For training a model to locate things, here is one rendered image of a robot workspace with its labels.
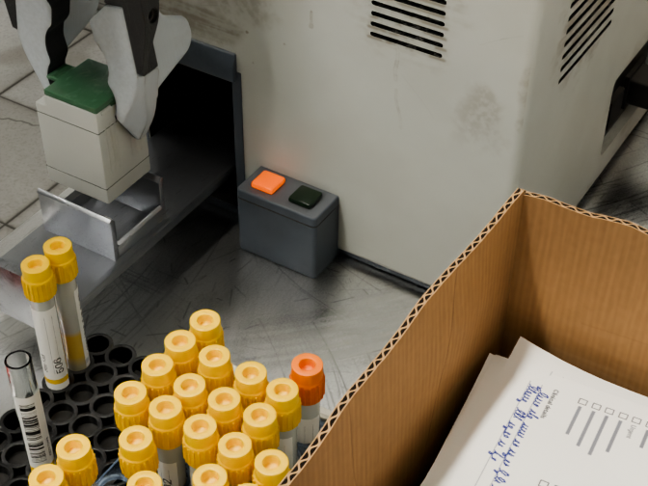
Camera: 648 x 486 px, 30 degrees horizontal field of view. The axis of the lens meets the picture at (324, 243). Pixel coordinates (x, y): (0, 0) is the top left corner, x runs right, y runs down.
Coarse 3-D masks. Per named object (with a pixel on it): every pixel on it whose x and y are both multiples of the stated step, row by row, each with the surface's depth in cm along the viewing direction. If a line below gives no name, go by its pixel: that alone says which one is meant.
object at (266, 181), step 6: (264, 174) 77; (270, 174) 77; (258, 180) 76; (264, 180) 76; (270, 180) 76; (276, 180) 76; (282, 180) 76; (252, 186) 77; (258, 186) 76; (264, 186) 76; (270, 186) 76; (276, 186) 76; (270, 192) 76
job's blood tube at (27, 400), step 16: (16, 352) 58; (16, 368) 57; (32, 368) 58; (16, 384) 58; (32, 384) 58; (16, 400) 59; (32, 400) 59; (32, 416) 59; (32, 432) 60; (32, 448) 61; (48, 448) 61; (32, 464) 62
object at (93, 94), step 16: (64, 64) 70; (80, 64) 70; (96, 64) 70; (64, 80) 69; (80, 80) 69; (96, 80) 69; (64, 96) 67; (80, 96) 67; (96, 96) 67; (112, 96) 67; (96, 112) 67
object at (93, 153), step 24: (48, 96) 68; (48, 120) 69; (72, 120) 68; (96, 120) 67; (48, 144) 70; (72, 144) 69; (96, 144) 68; (120, 144) 70; (144, 144) 72; (48, 168) 72; (72, 168) 71; (96, 168) 69; (120, 168) 70; (144, 168) 73; (96, 192) 71; (120, 192) 71
